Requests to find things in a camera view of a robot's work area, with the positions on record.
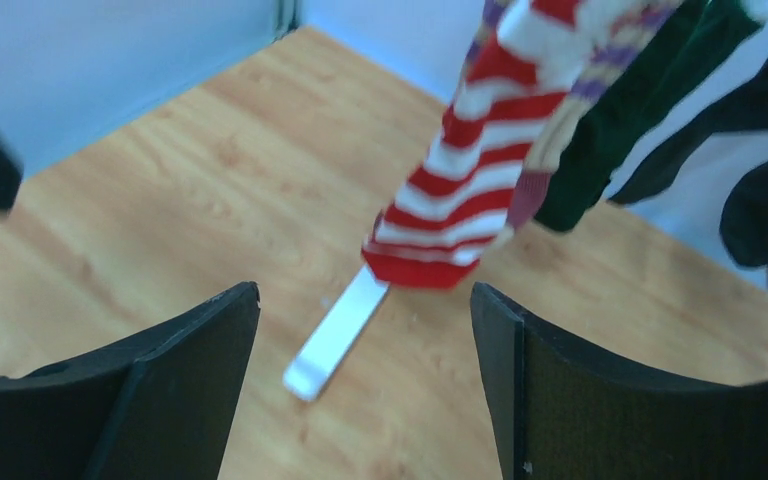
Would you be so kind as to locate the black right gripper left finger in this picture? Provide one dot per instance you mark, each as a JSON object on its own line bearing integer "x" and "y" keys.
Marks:
{"x": 158, "y": 404}

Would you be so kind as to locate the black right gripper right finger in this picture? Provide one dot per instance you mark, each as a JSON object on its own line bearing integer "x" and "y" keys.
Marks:
{"x": 563, "y": 407}

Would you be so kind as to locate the beige purple striped sock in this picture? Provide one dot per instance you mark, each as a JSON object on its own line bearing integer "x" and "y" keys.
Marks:
{"x": 627, "y": 36}

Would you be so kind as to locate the white metal drying rack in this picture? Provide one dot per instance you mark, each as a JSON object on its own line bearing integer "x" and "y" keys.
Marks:
{"x": 324, "y": 350}

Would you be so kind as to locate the black sock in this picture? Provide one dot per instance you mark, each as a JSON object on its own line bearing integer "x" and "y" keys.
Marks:
{"x": 744, "y": 219}

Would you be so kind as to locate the dark green sock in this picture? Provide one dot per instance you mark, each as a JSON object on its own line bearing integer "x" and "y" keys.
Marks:
{"x": 690, "y": 45}

